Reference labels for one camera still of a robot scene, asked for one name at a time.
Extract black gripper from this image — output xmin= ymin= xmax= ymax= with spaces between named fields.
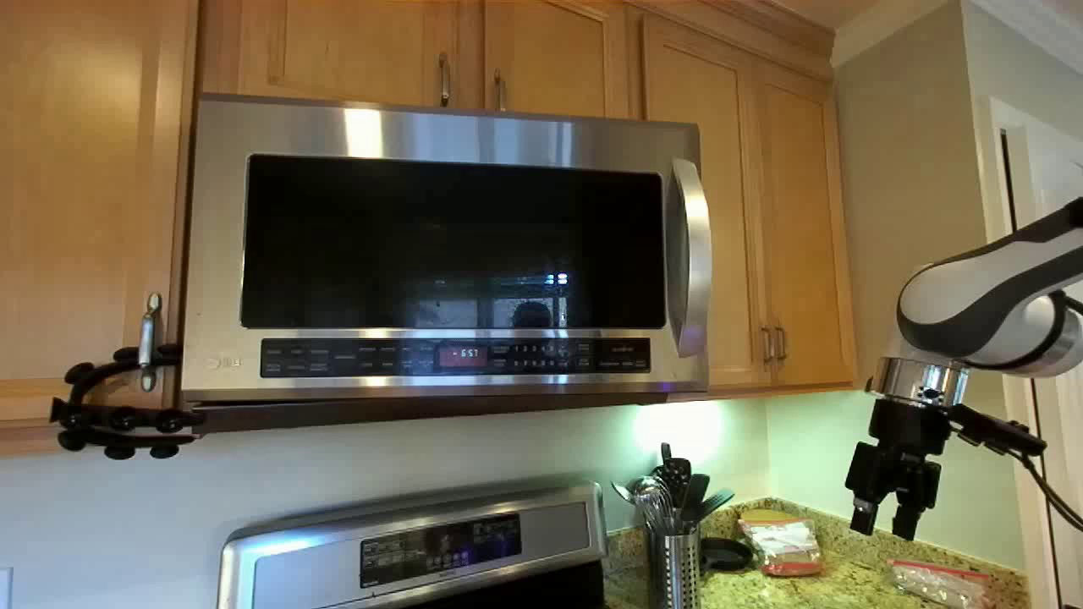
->
xmin=849 ymin=400 xmax=950 ymax=541

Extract stainless steel microwave door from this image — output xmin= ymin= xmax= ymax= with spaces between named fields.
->
xmin=183 ymin=93 xmax=714 ymax=403

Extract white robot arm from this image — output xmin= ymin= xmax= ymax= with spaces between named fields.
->
xmin=845 ymin=200 xmax=1083 ymax=536

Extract clear plastic snack bag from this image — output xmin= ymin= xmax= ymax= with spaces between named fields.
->
xmin=893 ymin=560 xmax=995 ymax=609

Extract red white food package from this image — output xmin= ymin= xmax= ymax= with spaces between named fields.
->
xmin=739 ymin=509 xmax=824 ymax=577

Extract black small dish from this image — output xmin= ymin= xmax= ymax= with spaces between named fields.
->
xmin=700 ymin=536 xmax=750 ymax=570

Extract black kitchen utensils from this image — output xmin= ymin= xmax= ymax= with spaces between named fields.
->
xmin=616 ymin=446 xmax=736 ymax=534

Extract metal utensil holder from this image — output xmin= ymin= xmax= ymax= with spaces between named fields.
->
xmin=646 ymin=530 xmax=700 ymax=609

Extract wooden cabinet door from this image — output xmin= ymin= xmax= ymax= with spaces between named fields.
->
xmin=201 ymin=0 xmax=480 ymax=107
xmin=0 ymin=0 xmax=201 ymax=425
xmin=635 ymin=12 xmax=774 ymax=391
xmin=480 ymin=0 xmax=629 ymax=118
xmin=755 ymin=66 xmax=854 ymax=390

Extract stainless steel stove panel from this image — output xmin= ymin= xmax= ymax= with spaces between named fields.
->
xmin=218 ymin=481 xmax=607 ymax=609

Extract right wooden cabinet left door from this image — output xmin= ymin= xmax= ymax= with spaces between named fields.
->
xmin=635 ymin=12 xmax=774 ymax=391

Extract upper wooden cabinet right door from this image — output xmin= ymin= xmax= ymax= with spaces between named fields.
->
xmin=480 ymin=0 xmax=629 ymax=118

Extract upper wooden cabinet left door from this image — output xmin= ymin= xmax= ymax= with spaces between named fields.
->
xmin=201 ymin=0 xmax=480 ymax=107

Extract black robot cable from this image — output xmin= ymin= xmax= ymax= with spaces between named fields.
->
xmin=947 ymin=287 xmax=1083 ymax=534

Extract silver left cabinet handle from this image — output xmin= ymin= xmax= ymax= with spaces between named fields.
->
xmin=136 ymin=292 xmax=164 ymax=391

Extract black flexible tripod mount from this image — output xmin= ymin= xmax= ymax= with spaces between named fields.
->
xmin=52 ymin=344 xmax=202 ymax=460

